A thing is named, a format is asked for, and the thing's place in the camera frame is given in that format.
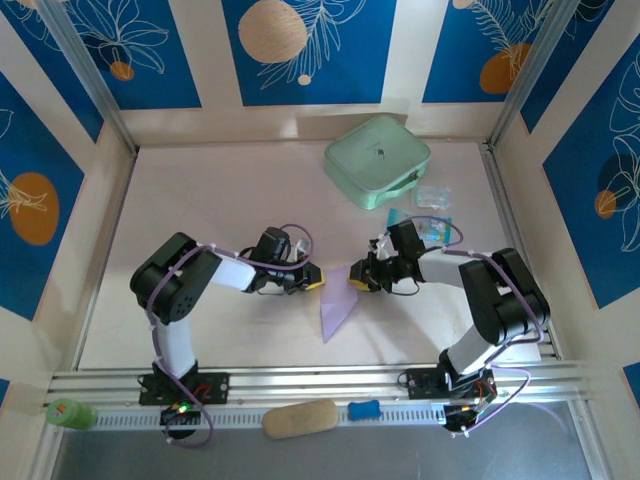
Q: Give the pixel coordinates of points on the purple paper sheet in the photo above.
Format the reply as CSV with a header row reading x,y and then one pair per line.
x,y
337,305

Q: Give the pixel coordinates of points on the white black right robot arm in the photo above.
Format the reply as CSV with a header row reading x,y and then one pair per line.
x,y
500,300

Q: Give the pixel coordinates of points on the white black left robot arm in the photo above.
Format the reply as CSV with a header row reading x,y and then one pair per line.
x,y
235,275

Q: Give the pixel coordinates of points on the blue snack packet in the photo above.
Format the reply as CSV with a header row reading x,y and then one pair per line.
x,y
437,227

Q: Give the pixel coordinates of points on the clear plastic packet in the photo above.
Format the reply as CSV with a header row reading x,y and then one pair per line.
x,y
432,196

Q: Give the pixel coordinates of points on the mint green zipper pouch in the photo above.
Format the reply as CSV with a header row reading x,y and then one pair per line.
x,y
375,160

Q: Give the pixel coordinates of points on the blue bone-shaped block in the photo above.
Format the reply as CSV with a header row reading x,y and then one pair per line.
x,y
363,410

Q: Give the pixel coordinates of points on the beige oval case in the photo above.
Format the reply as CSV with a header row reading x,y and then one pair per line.
x,y
300,419

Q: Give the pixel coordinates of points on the black right controller board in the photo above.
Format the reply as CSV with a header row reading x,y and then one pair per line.
x,y
457,419

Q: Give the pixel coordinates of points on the black controller board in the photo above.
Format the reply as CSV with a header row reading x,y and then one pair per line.
x,y
457,419
172,417

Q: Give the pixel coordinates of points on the black left controller board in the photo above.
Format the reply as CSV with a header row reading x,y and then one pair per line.
x,y
172,417

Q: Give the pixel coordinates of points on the green bottle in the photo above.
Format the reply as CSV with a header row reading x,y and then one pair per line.
x,y
70,414

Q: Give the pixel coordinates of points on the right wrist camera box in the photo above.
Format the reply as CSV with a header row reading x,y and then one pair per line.
x,y
380,250

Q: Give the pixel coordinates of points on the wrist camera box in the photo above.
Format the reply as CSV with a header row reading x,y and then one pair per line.
x,y
302,248
380,250

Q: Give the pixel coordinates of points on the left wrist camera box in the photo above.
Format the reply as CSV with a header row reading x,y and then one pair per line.
x,y
302,248

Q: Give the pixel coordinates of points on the long aluminium mounting rail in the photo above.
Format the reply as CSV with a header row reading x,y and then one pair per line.
x,y
320,382

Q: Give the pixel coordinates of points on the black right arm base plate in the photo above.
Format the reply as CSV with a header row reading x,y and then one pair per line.
x,y
422,382

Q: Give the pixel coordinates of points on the aluminium side rail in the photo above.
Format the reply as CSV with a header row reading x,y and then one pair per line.
x,y
117,215
500,180

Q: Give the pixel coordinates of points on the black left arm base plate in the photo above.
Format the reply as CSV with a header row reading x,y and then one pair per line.
x,y
215,387

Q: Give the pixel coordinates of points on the aluminium frame post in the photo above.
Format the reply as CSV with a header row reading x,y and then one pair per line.
x,y
530,75
92,75

